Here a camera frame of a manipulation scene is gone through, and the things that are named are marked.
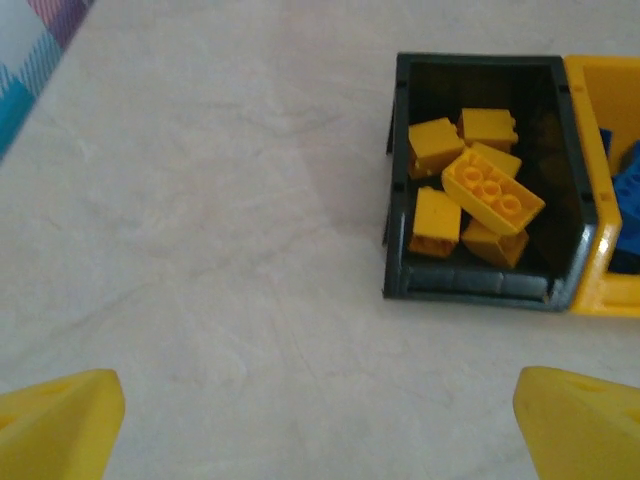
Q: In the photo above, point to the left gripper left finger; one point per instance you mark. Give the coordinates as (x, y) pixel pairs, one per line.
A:
(50, 435)

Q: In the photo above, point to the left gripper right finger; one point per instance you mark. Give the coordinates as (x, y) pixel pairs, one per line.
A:
(590, 435)

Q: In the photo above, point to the long blue lego brick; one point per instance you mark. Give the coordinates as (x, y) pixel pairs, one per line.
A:
(625, 255)

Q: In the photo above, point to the small yellow lego brick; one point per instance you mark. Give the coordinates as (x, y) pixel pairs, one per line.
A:
(495, 247)
(506, 159)
(487, 127)
(435, 220)
(434, 142)

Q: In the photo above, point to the small blue lego brick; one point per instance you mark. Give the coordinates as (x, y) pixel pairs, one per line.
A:
(606, 145)
(631, 182)

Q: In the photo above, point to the long yellow lego brick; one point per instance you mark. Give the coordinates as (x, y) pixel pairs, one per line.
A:
(492, 195)

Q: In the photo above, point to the yellow plastic bin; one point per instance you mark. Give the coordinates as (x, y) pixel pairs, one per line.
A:
(607, 295)

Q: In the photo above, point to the black plastic bin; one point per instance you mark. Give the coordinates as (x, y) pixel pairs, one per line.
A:
(475, 290)

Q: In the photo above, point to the checked colourful backdrop panel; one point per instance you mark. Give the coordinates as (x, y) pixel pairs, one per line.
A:
(20, 75)

